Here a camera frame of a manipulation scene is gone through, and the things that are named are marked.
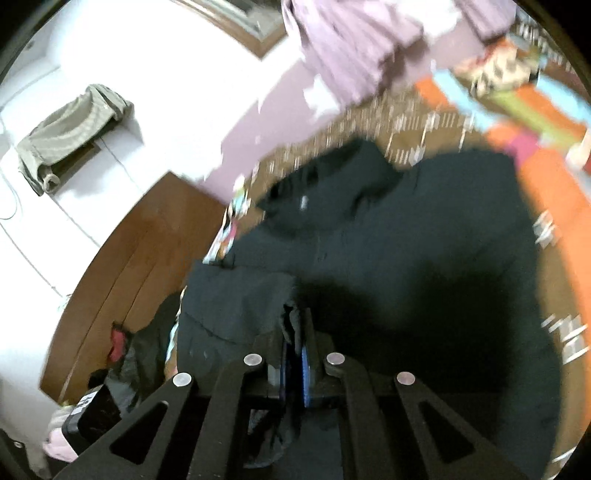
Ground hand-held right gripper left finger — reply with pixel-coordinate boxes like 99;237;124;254
55;335;294;480

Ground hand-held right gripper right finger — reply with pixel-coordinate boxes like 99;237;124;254
299;308;532;480

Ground black jacket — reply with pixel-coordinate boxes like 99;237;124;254
177;138;563;472

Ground pile of dark clothes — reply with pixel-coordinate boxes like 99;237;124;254
90;293;182;416

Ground pink cloth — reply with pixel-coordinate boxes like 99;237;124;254
42;406;79;462

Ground red cloth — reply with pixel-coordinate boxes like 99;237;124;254
108;323;130;365

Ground wooden headboard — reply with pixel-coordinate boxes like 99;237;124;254
39;171;228;404

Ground khaki hanging garment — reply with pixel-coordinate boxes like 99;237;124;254
17;84;134;197

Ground brown printed bedsheet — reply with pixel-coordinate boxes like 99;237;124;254
203;28;591;480

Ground purple satin curtain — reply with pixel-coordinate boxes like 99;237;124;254
281;0;428;100
455;0;520;44

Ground purple satin curtains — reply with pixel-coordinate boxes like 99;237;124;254
178;0;287;58

